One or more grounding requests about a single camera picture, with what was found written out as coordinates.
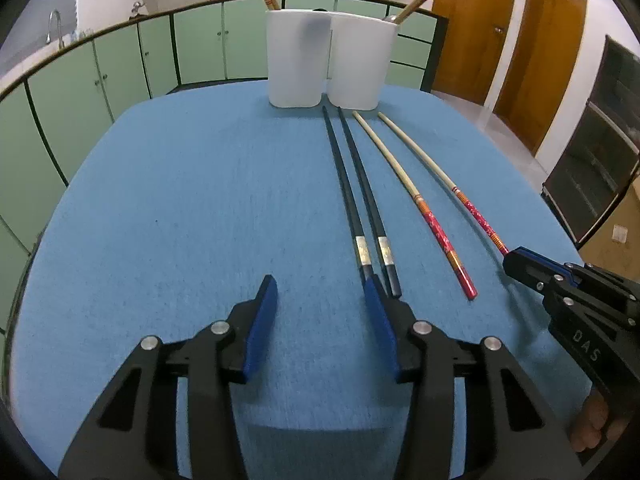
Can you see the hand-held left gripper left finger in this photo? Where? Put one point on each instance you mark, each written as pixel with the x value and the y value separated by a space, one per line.
pixel 260 325

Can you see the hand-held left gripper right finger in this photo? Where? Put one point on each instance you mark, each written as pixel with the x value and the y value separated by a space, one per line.
pixel 382 325

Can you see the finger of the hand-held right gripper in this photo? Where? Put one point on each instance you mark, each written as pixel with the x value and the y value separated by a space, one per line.
pixel 600 280
pixel 525 272

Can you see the black chopstick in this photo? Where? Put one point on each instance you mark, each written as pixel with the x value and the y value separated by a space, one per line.
pixel 370 200
pixel 350 215

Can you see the white double utensil holder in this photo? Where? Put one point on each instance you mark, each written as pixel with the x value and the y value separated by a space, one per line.
pixel 295 60

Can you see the metal spoon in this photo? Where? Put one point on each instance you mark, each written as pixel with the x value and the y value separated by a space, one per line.
pixel 390 19

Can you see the person's right hand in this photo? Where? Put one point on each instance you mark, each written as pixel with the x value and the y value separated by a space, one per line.
pixel 592 420

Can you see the cardboard box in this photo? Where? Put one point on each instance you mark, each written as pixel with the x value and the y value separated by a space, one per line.
pixel 620 240

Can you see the blue mat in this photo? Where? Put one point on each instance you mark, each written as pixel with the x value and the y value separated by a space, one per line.
pixel 200 210

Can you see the black glass cabinet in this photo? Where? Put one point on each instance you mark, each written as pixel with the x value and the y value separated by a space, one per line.
pixel 600 150

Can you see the wooden door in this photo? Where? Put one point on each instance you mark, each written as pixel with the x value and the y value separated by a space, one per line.
pixel 475 30
pixel 545 60

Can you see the metal kettle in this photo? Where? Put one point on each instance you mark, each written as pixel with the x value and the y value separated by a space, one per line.
pixel 136 9

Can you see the metal faucet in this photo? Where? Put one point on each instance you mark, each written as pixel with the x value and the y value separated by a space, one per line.
pixel 55 25

